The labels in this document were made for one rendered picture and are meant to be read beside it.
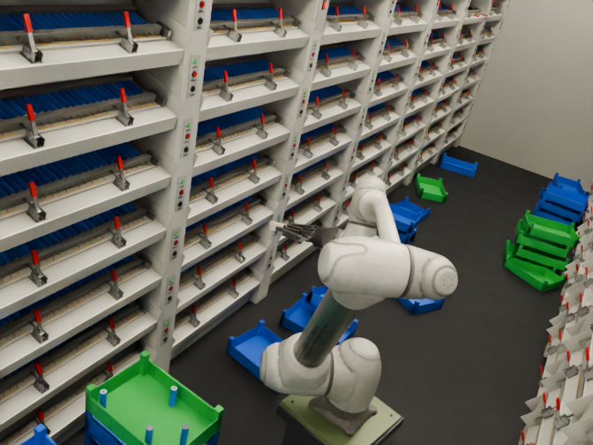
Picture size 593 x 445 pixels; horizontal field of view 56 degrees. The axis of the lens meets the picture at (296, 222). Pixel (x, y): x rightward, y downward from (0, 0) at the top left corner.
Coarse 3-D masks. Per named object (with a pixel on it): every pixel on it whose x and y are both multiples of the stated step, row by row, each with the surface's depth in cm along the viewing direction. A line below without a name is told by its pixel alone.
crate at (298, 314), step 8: (304, 296) 265; (296, 304) 264; (304, 304) 269; (288, 312) 257; (296, 312) 265; (304, 312) 266; (312, 312) 267; (288, 320) 251; (296, 320) 259; (304, 320) 261; (288, 328) 253; (296, 328) 250; (352, 328) 257; (344, 336) 256; (336, 344) 241
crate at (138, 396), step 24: (144, 360) 156; (120, 384) 154; (144, 384) 156; (168, 384) 156; (96, 408) 142; (120, 408) 148; (144, 408) 149; (168, 408) 151; (192, 408) 152; (216, 408) 144; (120, 432) 139; (144, 432) 143; (168, 432) 144; (192, 432) 146; (216, 432) 147
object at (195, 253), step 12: (264, 192) 240; (264, 204) 239; (276, 204) 238; (240, 216) 228; (252, 216) 231; (264, 216) 235; (216, 228) 216; (228, 228) 219; (240, 228) 222; (252, 228) 230; (192, 240) 204; (216, 240) 210; (228, 240) 215; (192, 252) 200; (204, 252) 202; (192, 264) 200
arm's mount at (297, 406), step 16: (288, 400) 186; (304, 400) 188; (304, 416) 181; (320, 416) 183; (384, 416) 190; (400, 416) 192; (320, 432) 177; (336, 432) 178; (368, 432) 182; (384, 432) 183
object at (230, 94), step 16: (208, 64) 186; (224, 64) 194; (240, 64) 199; (256, 64) 206; (272, 64) 197; (288, 64) 214; (208, 80) 179; (224, 80) 176; (240, 80) 190; (256, 80) 200; (272, 80) 198; (288, 80) 212; (208, 96) 175; (224, 96) 178; (240, 96) 185; (256, 96) 190; (272, 96) 200; (288, 96) 212; (208, 112) 171; (224, 112) 179
